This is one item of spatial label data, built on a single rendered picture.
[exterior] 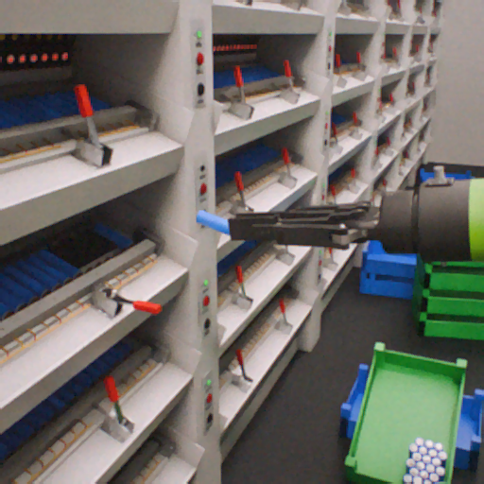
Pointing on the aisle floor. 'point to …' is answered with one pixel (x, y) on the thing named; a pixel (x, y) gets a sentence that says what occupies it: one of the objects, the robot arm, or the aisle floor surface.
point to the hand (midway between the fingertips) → (257, 225)
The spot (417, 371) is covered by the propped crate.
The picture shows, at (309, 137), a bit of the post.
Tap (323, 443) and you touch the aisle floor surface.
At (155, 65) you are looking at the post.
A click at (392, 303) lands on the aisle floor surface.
